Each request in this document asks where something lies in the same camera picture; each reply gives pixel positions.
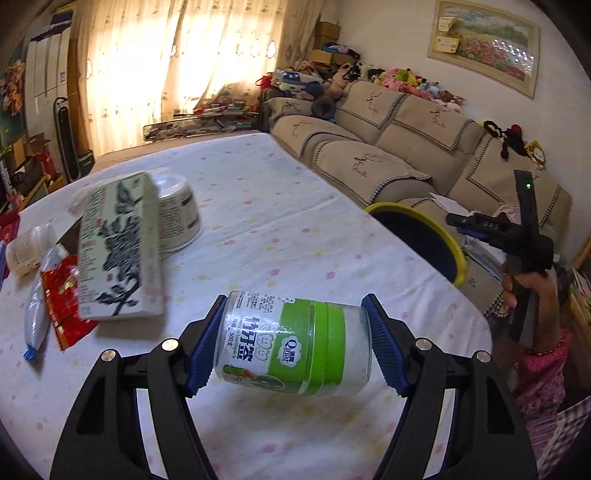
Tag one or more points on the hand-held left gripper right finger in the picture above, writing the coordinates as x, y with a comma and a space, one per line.
385, 350

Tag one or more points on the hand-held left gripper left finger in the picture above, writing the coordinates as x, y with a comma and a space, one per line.
205, 350

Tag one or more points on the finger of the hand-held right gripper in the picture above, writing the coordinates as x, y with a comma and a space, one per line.
464, 223

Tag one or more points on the yellow rim trash bin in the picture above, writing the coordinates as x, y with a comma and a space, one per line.
415, 235

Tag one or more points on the green label plastic jar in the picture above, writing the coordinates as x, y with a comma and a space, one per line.
295, 341

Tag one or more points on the green white drink carton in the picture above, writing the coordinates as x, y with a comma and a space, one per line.
115, 249

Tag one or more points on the white paper bowl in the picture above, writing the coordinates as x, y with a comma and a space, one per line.
182, 217

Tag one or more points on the person's right forearm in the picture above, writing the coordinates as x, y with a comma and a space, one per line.
547, 318

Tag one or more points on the person's right hand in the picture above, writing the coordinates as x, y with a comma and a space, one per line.
509, 293

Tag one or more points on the white papers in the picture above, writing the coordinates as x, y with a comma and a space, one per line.
450, 202

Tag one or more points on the yellow plush toy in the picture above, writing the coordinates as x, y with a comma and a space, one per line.
535, 154

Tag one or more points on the black plush toy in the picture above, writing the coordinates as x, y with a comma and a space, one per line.
510, 138

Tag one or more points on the beige sofa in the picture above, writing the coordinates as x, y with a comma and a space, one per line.
406, 138

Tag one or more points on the red snack packet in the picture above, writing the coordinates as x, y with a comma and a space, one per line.
67, 309

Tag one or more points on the white dotted tablecloth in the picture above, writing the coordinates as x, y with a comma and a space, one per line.
277, 221

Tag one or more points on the pile of plush toys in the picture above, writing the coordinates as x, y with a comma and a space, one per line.
406, 81

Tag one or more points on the framed flower painting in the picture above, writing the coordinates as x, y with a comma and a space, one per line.
489, 41

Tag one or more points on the white blue plastic packet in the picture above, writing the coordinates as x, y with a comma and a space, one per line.
38, 314

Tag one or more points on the dark neck pillow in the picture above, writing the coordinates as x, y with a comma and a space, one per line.
323, 110

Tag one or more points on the checked fabric bag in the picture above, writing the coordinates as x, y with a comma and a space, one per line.
563, 443

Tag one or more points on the small white bottle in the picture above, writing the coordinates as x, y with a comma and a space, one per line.
25, 251

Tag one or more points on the dark cardboard box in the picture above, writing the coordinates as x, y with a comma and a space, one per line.
86, 164

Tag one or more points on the stack of cardboard boxes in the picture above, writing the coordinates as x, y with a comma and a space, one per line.
325, 41

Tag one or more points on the red box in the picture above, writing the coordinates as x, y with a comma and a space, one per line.
7, 235

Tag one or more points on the cluttered glass coffee table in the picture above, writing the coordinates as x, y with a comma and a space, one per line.
203, 120

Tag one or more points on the pile of floor boxes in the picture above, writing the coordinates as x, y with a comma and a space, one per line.
32, 170

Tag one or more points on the black tower fan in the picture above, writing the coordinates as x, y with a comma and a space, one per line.
64, 138

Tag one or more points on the cream patterned curtain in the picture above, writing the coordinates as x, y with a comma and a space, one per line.
184, 69

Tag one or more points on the white standing air conditioner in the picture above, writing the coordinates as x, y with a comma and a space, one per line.
46, 83

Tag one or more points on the artificial flower decoration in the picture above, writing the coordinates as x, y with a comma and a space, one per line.
11, 85

